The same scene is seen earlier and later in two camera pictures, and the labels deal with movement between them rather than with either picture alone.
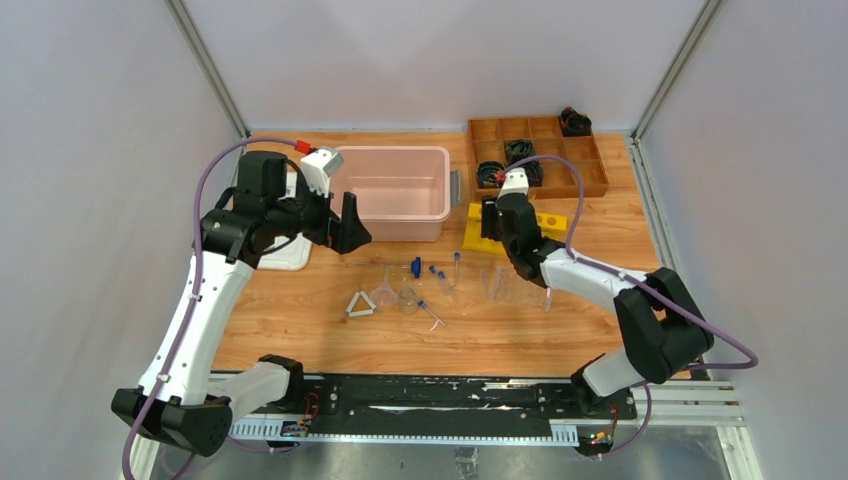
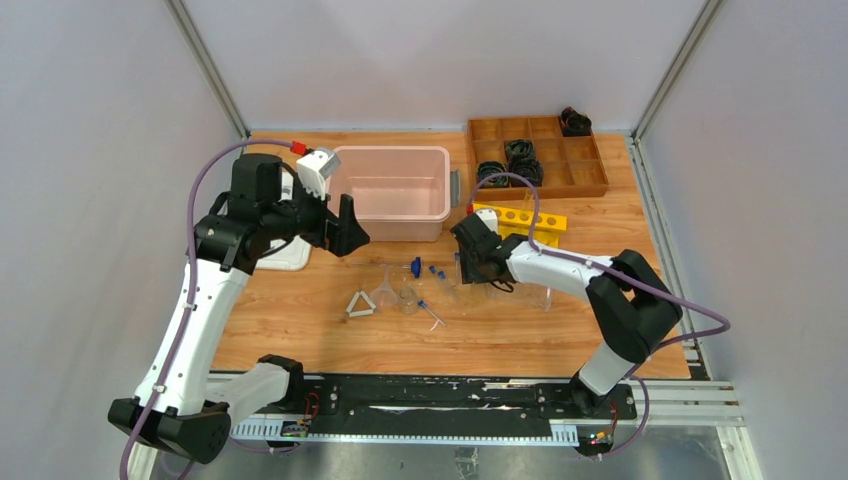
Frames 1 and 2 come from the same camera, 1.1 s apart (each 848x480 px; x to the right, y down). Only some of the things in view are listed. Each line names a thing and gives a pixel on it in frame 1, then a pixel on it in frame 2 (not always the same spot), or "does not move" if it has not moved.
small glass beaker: x=408 y=300 does not move
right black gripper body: x=510 y=249 to x=471 y=269
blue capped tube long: x=456 y=256 does not move
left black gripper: x=332 y=225 does not move
